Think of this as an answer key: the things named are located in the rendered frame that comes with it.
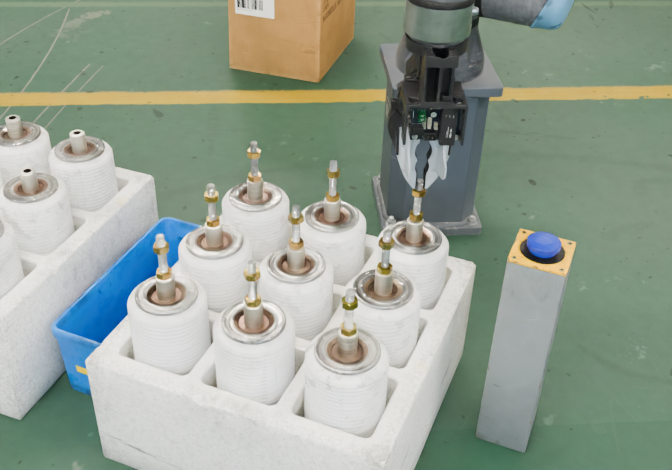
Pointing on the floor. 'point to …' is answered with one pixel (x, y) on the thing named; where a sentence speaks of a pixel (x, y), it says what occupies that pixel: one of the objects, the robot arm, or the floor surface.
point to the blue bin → (111, 299)
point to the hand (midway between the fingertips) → (419, 175)
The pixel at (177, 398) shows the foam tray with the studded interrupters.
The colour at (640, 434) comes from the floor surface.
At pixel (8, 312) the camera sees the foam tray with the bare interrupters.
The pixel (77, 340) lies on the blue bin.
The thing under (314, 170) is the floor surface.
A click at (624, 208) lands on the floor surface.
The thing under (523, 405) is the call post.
